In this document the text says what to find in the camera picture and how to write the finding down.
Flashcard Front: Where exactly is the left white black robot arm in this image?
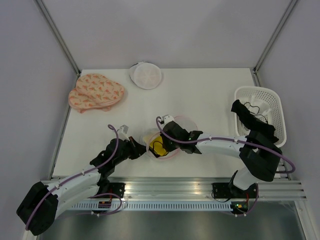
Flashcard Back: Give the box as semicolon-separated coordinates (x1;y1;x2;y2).
16;137;146;236

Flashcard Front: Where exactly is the white slotted cable duct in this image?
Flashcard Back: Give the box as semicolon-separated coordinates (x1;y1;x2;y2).
69;200;233;212

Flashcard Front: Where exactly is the white garment in basket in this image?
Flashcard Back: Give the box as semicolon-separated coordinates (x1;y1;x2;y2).
244;95;271;117

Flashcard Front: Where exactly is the orange floral patterned bra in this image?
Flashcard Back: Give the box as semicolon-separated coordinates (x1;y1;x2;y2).
68;73;125;113

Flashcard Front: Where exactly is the yellow bra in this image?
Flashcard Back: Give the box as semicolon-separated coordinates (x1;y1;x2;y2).
142;132;169;158

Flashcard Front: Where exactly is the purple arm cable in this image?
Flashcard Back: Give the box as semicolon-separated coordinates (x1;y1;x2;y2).
156;116;296;175
24;124;124;232

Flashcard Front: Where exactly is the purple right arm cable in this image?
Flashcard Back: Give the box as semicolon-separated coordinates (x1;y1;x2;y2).
156;116;296;175

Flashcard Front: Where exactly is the white mesh laundry bag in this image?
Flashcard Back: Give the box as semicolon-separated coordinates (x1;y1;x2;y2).
128;61;163;90

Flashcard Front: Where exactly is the aluminium frame post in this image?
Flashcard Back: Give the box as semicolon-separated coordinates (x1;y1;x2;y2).
34;0;82;76
251;0;300;75

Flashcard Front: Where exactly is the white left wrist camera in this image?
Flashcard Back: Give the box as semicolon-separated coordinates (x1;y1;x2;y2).
117;124;129;141

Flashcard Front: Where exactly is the left aluminium frame post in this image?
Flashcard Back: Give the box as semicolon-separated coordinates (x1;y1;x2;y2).
34;0;82;76

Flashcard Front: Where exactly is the aluminium mounting rail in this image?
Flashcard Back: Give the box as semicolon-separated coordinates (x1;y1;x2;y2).
108;176;307;201

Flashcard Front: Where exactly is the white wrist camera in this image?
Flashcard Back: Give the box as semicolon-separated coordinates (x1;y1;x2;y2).
117;124;129;141
159;115;175;125

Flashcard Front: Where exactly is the white perforated plastic basket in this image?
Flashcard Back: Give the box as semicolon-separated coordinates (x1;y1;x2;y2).
234;86;287;148

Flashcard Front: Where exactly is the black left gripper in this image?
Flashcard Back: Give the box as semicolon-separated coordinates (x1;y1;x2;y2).
113;136;149;166

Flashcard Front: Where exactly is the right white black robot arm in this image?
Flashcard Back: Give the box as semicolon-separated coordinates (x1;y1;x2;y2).
156;116;282;198

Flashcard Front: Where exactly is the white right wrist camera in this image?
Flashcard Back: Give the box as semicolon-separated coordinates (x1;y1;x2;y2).
159;115;175;125

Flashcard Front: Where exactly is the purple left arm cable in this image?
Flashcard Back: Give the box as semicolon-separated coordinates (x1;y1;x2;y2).
24;124;124;232

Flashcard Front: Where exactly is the black garment in basket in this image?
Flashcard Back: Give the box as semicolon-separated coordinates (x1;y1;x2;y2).
231;99;279;143

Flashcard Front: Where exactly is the pink-trimmed mesh laundry bag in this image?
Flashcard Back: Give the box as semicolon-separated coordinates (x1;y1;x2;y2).
141;114;197;162

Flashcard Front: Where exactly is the right aluminium frame post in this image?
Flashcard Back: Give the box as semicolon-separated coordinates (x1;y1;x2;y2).
251;0;300;75

